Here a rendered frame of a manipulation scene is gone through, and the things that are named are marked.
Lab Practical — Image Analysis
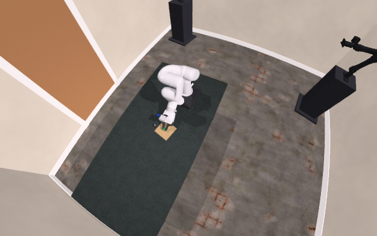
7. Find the tan flat mat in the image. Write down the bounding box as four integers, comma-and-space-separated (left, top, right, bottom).
155, 123, 176, 140

